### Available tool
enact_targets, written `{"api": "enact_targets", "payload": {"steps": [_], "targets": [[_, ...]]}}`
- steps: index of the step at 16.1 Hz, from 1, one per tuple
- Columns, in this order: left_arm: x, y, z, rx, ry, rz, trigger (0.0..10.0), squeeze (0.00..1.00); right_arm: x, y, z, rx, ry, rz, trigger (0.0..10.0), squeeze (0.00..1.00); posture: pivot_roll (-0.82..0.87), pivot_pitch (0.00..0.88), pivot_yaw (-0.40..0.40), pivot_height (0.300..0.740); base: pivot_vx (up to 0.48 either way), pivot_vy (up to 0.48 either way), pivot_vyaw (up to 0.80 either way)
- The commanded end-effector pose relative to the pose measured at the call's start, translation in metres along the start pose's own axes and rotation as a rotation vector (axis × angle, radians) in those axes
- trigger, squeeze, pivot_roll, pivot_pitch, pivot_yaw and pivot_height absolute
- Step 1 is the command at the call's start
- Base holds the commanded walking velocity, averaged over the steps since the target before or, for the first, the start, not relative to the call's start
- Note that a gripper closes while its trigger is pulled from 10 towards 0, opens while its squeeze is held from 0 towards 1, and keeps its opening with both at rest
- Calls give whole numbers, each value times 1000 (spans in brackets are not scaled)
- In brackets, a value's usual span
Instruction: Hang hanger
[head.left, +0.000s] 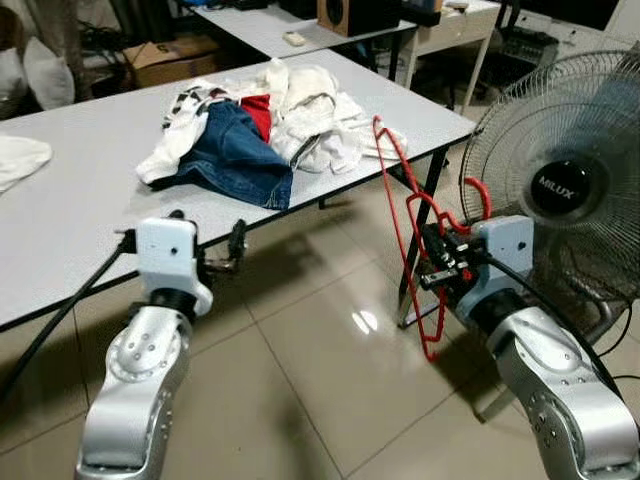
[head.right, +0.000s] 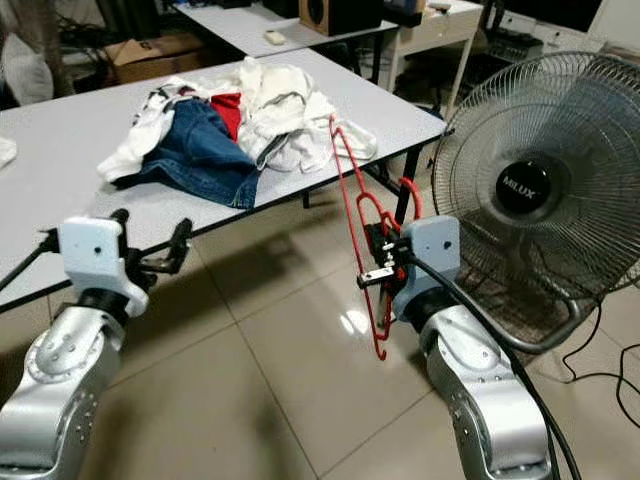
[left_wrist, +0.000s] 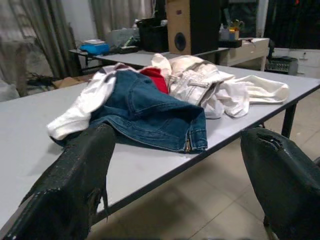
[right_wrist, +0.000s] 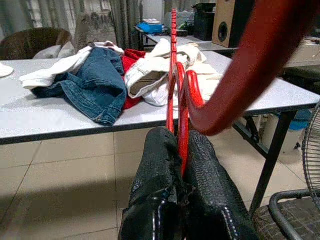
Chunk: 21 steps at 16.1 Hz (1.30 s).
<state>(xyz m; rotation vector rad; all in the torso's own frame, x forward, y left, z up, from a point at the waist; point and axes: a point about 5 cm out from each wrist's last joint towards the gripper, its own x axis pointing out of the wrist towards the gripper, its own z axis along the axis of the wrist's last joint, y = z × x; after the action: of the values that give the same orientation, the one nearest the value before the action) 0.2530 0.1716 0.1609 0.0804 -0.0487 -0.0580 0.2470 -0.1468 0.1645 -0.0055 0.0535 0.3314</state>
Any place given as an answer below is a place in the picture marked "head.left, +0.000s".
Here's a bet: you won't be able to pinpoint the brown cardboard box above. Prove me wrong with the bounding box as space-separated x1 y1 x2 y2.
125 38 221 89

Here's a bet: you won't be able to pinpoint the black standing fan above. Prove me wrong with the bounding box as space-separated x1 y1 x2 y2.
460 45 640 346

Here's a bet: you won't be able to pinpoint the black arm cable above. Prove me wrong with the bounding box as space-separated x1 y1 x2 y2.
480 250 640 401
0 230 138 396

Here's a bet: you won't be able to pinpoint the red wire hanger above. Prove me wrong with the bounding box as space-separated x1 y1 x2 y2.
372 115 493 363

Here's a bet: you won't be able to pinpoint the white office table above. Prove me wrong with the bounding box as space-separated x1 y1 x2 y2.
195 0 421 91

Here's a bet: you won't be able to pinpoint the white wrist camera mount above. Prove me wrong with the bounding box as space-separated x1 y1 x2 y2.
135 217 214 313
470 215 536 311

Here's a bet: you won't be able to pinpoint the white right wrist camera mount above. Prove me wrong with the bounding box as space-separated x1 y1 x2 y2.
470 215 536 311

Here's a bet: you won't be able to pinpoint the white cloth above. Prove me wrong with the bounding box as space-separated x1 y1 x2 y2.
0 135 53 193

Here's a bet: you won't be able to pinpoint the blue denim jeans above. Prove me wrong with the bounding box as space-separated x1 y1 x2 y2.
175 98 294 211

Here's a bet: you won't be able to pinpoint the red shirt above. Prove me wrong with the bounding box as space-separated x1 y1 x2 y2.
238 93 273 141

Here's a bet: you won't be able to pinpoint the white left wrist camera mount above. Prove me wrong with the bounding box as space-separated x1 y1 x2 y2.
135 217 214 313

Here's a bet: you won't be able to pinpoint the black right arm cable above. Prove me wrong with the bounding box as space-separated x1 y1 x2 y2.
480 250 640 401

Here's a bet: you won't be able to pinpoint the off-white denim jacket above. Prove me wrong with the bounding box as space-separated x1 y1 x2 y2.
262 58 409 176

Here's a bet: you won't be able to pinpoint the grey pillow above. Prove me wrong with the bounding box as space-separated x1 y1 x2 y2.
0 45 26 121
22 38 76 111

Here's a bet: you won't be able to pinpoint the white table black legs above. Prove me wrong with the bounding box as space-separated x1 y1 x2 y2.
0 48 477 331

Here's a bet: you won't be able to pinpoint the white wooden desk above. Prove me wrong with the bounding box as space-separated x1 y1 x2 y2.
400 0 501 116

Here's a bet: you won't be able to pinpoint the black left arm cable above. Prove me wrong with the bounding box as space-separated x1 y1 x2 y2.
0 230 138 396

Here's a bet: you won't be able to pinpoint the beige patterned curtain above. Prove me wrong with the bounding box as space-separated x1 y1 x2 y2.
25 0 86 76

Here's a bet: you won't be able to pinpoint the black audio mixer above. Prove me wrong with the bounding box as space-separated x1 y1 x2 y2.
500 25 571 66

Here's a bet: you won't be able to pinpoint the wooden speaker box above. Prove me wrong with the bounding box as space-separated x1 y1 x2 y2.
318 0 401 38

